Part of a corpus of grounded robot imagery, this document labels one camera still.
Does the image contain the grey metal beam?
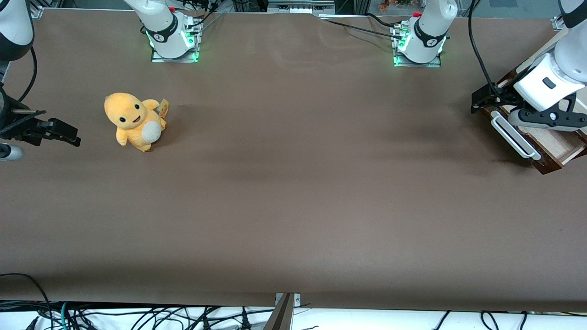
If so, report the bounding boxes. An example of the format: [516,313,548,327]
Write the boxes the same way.
[262,293,295,330]

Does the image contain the short black table cable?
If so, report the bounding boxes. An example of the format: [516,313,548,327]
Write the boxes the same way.
[365,13,402,29]

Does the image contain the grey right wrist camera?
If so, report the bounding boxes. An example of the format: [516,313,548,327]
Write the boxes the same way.
[0,143,24,161]

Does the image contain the yellow plush toy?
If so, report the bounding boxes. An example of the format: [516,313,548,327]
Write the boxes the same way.
[104,92,166,153]

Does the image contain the black looped cable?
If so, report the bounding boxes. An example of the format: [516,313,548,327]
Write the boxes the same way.
[0,273,52,330]

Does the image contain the small metal bracket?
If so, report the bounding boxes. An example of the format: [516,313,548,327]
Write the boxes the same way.
[274,292,302,308]

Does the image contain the white drawer handle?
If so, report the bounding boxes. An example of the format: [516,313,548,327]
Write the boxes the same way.
[490,110,542,160]

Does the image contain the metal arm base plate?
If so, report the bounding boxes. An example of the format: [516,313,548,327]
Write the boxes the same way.
[150,45,201,64]
[393,54,443,68]

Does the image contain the grey electronics box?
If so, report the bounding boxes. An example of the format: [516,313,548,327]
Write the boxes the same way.
[267,0,336,14]

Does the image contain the thin grey base cable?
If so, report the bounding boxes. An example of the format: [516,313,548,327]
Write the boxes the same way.
[186,9,225,36]

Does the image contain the long black table cable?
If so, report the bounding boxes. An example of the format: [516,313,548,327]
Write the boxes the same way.
[320,17,404,40]

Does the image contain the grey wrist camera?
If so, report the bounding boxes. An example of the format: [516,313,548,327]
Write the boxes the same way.
[507,93,587,132]
[0,143,24,161]

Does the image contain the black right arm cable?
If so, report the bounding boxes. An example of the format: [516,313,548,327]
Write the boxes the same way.
[17,45,38,104]

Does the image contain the brown table cover sheet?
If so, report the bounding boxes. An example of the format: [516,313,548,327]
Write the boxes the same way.
[0,8,587,312]

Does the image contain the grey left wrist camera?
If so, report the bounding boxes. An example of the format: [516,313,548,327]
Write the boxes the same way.
[507,93,587,132]

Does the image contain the dark wooden drawer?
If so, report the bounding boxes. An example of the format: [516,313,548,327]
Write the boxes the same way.
[482,103,587,175]

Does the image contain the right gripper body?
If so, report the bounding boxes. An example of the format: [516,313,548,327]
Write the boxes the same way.
[0,86,9,133]

